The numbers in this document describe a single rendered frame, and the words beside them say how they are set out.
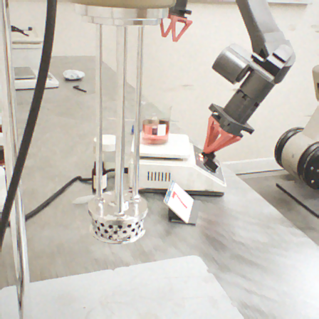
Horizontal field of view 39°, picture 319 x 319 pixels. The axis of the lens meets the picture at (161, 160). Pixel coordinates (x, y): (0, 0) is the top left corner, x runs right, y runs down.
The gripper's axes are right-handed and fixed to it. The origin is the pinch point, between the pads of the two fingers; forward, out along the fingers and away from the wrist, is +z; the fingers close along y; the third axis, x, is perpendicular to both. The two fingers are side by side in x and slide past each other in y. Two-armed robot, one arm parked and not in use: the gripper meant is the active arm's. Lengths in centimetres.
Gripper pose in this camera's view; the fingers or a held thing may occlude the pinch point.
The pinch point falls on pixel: (208, 149)
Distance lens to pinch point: 99.6
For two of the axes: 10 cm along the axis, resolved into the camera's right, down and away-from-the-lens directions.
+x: 5.0, 6.3, -6.0
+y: -6.7, -1.6, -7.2
